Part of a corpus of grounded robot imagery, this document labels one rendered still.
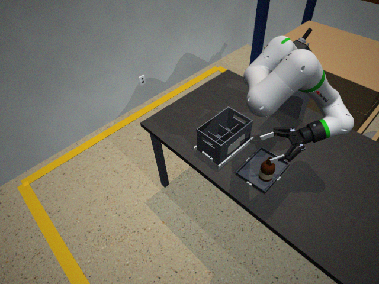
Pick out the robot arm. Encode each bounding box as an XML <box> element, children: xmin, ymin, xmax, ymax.
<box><xmin>243</xmin><ymin>28</ymin><xmax>354</xmax><ymax>143</ymax></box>

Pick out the black crate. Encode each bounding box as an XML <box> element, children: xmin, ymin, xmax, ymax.
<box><xmin>197</xmin><ymin>106</ymin><xmax>253</xmax><ymax>165</ymax></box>

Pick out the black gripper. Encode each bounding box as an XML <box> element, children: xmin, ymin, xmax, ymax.
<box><xmin>260</xmin><ymin>126</ymin><xmax>312</xmax><ymax>163</ymax></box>

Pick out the brown bottle with cream label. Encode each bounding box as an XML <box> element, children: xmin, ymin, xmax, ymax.
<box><xmin>259</xmin><ymin>157</ymin><xmax>275</xmax><ymax>182</ymax></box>

